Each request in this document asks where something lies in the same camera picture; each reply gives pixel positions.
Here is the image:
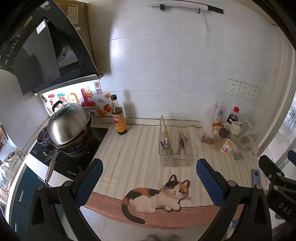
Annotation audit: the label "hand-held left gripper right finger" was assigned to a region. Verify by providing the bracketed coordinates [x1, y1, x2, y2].
[196, 158, 272, 241]

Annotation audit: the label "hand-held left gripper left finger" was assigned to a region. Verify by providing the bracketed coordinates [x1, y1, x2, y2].
[25, 158, 104, 241]

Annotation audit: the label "clear plastic utensil tray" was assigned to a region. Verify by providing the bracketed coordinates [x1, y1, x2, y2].
[159, 116, 195, 167]

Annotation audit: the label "yellow chopstick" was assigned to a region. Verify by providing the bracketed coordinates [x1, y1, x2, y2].
[177, 131, 183, 155]

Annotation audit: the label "wooden chopstick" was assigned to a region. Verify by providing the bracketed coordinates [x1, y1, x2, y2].
[162, 115, 174, 155]

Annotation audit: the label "chopsticks and spoons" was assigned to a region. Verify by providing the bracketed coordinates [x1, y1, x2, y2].
[161, 115, 173, 155]

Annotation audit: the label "blue grey small device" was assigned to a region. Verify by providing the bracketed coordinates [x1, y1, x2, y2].
[251, 169, 261, 187]

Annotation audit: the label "window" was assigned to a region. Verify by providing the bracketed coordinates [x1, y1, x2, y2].
[275, 93, 296, 163]

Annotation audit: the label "black gas stove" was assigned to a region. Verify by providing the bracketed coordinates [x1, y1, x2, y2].
[30, 126, 109, 180]

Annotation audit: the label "black wok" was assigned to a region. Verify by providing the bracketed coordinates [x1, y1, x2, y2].
[45, 123, 93, 184]

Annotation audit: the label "striped cat mat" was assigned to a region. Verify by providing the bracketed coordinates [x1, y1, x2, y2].
[83, 124, 255, 230]

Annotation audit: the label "white plastic bottle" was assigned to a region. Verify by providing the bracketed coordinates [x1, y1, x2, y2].
[229, 122, 242, 143]

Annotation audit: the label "jar with brown lid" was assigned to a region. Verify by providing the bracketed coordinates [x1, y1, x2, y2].
[214, 127, 230, 151]

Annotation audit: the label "steel wok lid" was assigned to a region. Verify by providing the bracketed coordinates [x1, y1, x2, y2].
[47, 101, 91, 145]

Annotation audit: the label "dark bottle with red cap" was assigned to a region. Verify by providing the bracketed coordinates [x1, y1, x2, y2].
[226, 107, 240, 130]

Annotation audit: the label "brown sauce bottle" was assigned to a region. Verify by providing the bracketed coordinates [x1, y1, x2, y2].
[110, 94, 127, 135]

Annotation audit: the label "white plastic bag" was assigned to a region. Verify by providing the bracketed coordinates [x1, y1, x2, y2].
[201, 100, 253, 149]

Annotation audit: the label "blue cabinet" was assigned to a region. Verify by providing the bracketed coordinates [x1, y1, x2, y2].
[7, 166, 67, 241]

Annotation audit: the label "black range hood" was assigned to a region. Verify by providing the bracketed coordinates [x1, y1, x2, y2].
[0, 0, 104, 96]

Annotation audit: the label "white wall socket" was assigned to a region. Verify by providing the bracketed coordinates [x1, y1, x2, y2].
[225, 79, 240, 95]
[249, 85, 260, 100]
[238, 82, 252, 98]

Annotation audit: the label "group of wall stickers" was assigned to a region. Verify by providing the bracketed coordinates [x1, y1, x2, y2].
[40, 82, 116, 116]

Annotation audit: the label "white wall hook rail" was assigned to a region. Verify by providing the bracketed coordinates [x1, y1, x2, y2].
[147, 0, 224, 14]

